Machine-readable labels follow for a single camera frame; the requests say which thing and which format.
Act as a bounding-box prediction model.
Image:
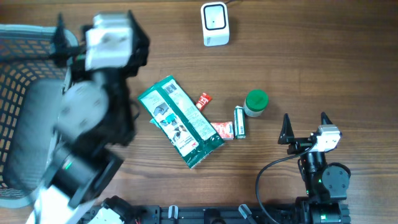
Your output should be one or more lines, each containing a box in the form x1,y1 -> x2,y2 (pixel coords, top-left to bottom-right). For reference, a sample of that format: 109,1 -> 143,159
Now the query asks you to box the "green lid jar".
244,90 -> 269,117

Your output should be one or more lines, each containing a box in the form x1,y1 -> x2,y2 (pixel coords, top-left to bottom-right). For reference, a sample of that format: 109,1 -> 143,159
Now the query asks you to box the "small green white box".
234,106 -> 246,139

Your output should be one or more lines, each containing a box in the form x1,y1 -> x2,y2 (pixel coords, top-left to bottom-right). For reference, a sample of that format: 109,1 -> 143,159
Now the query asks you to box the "red white tissue pack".
211,121 -> 234,140

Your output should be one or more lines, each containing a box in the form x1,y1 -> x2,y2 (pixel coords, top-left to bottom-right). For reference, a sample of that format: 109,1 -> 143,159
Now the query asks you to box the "long green white package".
138,76 -> 224,169

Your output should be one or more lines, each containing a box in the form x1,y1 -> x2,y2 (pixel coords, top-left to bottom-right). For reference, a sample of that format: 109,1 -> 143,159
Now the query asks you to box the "light green wipes packet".
150,118 -> 160,128

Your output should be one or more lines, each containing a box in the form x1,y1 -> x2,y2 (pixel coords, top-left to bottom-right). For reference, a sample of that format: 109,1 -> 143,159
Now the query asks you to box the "red white packet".
195,93 -> 213,111

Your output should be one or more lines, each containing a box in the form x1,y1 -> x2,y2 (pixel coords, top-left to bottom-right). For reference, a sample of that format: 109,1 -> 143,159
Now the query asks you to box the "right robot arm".
278,112 -> 351,224

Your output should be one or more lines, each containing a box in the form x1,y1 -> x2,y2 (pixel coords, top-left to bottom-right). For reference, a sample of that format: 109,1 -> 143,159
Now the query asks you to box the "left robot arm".
27,11 -> 150,223

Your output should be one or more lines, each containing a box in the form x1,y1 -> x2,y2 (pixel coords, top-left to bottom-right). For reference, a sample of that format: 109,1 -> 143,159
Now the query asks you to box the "white barcode scanner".
200,1 -> 230,47

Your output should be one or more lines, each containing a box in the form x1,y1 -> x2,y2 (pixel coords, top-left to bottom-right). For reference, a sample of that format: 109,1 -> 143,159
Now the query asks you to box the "grey plastic mesh basket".
1,24 -> 68,208

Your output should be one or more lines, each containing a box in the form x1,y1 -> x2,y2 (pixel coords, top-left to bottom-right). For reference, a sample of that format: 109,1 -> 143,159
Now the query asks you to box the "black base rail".
77,195 -> 351,224

